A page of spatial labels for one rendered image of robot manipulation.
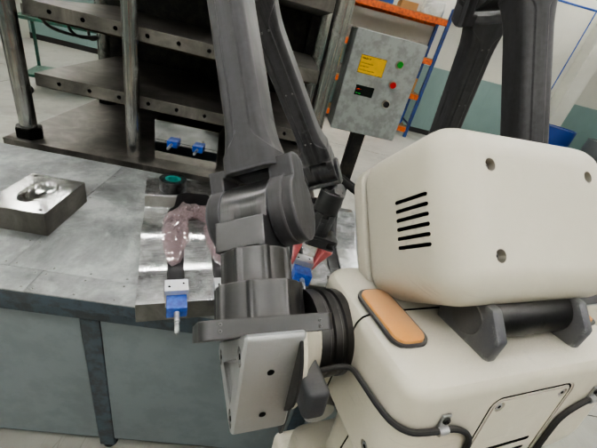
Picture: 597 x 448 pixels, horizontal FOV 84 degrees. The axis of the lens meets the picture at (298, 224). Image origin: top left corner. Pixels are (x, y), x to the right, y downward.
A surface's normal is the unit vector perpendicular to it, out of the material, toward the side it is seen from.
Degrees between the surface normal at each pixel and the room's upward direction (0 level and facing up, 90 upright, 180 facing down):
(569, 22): 90
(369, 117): 90
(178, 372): 90
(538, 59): 68
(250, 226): 52
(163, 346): 90
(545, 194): 48
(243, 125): 62
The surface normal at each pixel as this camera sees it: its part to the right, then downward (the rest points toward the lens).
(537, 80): 0.06, 0.16
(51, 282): 0.22, -0.83
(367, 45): 0.02, 0.52
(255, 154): -0.31, -0.06
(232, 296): -0.50, -0.24
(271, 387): 0.31, 0.43
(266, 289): 0.26, -0.33
